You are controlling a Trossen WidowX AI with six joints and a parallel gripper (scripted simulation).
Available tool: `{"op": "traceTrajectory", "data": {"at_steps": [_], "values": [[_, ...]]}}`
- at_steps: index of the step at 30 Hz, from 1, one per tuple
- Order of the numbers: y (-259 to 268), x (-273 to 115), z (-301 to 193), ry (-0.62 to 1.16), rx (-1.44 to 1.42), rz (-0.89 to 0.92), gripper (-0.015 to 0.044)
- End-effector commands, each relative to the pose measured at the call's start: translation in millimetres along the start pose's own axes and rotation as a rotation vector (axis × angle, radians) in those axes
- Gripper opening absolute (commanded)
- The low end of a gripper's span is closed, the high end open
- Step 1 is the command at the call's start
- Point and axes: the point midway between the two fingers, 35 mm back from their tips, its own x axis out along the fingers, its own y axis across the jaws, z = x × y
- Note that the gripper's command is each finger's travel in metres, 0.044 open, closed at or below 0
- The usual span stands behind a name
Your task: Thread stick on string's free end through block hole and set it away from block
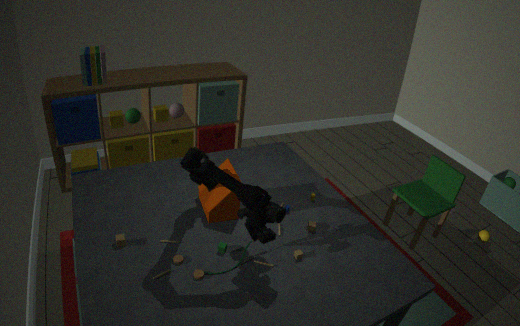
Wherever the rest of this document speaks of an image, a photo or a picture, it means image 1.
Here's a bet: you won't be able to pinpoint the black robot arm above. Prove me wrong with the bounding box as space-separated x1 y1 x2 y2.
180 147 287 225

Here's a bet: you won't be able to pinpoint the green block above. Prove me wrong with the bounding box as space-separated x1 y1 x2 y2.
217 242 227 253

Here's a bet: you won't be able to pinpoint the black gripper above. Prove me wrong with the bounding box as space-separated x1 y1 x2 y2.
237 208 276 244

